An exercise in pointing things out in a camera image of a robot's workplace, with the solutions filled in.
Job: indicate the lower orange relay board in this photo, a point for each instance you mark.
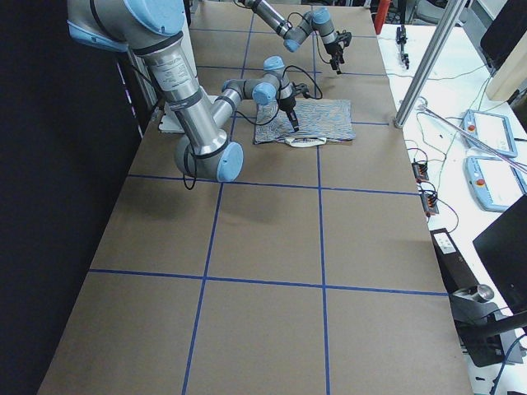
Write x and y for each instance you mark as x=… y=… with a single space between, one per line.
x=429 y=200

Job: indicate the near blue teach pendant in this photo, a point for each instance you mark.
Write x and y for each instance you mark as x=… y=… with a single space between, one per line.
x=494 y=184

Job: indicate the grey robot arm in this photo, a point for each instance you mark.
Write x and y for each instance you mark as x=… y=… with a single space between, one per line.
x=318 y=21
x=153 y=30

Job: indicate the navy white striped polo shirt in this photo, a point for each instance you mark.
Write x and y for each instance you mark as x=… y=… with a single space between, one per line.
x=320 y=122

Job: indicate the black box with label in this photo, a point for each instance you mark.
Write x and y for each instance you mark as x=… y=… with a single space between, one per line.
x=455 y=272

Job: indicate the red cylinder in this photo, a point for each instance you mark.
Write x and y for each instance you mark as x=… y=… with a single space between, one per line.
x=381 y=14

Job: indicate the far blue teach pendant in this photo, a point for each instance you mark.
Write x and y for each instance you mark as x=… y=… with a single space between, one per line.
x=491 y=129

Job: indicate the blue teach pendant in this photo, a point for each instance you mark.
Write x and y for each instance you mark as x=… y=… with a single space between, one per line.
x=491 y=129
x=494 y=184

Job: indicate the upper orange relay board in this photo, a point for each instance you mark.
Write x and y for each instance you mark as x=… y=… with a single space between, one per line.
x=420 y=170

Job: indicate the black computer monitor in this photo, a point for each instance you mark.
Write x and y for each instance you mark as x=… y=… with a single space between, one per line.
x=501 y=248

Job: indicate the black handheld gripper stick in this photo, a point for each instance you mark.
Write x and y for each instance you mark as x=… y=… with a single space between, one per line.
x=401 y=34

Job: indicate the wooden board panel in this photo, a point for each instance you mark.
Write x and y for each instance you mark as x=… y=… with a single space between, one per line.
x=511 y=73

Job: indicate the orange relay board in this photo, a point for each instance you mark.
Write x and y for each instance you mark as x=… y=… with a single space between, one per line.
x=420 y=170
x=429 y=200

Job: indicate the brown table mat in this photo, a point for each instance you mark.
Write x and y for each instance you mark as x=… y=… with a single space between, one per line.
x=312 y=273

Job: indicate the aluminium frame post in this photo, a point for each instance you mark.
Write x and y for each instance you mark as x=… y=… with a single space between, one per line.
x=445 y=19

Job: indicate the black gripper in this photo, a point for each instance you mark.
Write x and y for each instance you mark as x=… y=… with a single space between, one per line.
x=287 y=104
x=333 y=50

